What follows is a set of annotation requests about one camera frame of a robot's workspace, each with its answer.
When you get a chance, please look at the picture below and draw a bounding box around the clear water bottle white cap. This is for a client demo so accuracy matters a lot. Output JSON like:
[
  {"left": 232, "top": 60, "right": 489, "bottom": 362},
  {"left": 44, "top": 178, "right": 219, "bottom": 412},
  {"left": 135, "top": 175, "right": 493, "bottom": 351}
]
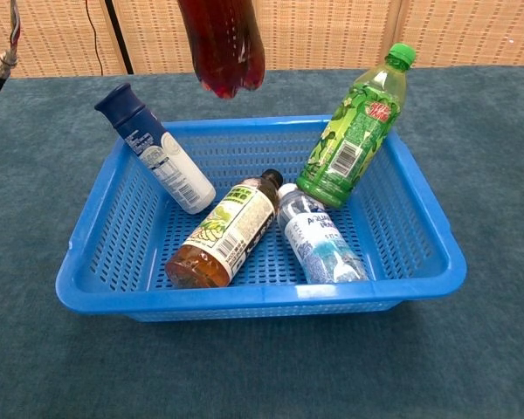
[{"left": 277, "top": 182, "right": 370, "bottom": 285}]

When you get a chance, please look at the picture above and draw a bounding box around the blue perforated plastic basket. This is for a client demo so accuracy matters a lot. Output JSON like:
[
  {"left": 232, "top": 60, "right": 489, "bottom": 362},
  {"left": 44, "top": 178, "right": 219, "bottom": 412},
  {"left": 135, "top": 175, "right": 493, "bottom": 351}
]
[{"left": 54, "top": 113, "right": 468, "bottom": 323}]

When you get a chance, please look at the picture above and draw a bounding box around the cola bottle red label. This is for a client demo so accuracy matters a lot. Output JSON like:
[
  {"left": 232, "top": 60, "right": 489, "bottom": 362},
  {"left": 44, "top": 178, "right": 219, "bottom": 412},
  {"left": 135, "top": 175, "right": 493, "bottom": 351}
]
[{"left": 176, "top": 0, "right": 266, "bottom": 100}]

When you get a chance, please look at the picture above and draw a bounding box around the navy and white milk bottle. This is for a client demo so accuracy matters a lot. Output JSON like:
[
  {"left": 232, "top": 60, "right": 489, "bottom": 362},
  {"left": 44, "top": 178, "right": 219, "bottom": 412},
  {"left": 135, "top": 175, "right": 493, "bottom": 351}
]
[{"left": 94, "top": 82, "right": 217, "bottom": 215}]

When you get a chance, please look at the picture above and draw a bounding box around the green tea bottle green cap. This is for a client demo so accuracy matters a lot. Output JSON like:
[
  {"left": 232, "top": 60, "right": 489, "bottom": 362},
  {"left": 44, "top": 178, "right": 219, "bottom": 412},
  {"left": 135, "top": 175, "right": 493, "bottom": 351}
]
[{"left": 295, "top": 42, "right": 417, "bottom": 210}]

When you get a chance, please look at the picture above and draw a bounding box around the brown tea bottle black cap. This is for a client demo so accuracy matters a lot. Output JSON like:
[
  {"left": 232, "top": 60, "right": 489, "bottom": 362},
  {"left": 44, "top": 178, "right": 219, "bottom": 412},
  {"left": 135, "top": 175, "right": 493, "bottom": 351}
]
[{"left": 164, "top": 168, "right": 285, "bottom": 289}]

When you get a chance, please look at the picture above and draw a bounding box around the thin black hanging cable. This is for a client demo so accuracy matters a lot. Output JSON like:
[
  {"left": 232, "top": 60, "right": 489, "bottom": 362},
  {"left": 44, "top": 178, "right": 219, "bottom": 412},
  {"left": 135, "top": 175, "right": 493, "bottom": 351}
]
[{"left": 85, "top": 0, "right": 106, "bottom": 76}]

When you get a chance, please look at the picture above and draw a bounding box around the teal table cloth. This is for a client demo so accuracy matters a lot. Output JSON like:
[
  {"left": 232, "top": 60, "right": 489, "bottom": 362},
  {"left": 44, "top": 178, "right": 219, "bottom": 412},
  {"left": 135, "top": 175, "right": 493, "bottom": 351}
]
[{"left": 0, "top": 65, "right": 524, "bottom": 419}]

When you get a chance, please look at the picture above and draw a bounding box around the woven bamboo folding screen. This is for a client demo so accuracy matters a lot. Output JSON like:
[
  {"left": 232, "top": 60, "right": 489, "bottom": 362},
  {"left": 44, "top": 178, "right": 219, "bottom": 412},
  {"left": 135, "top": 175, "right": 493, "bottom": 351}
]
[{"left": 0, "top": 0, "right": 524, "bottom": 79}]

